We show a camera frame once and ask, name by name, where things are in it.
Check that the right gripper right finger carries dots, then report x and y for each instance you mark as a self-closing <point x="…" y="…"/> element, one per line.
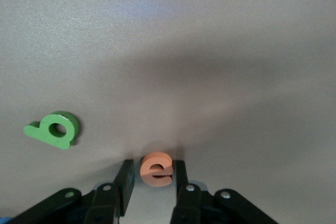
<point x="187" y="205"/>

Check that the brown table cover mat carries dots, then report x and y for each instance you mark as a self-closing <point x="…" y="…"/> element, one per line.
<point x="210" y="51"/>

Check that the orange letter e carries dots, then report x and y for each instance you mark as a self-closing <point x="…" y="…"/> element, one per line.
<point x="149" y="162"/>

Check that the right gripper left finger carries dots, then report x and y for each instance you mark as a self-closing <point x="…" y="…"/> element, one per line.
<point x="105" y="205"/>

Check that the green letter b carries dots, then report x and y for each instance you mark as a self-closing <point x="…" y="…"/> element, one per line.
<point x="44" y="128"/>

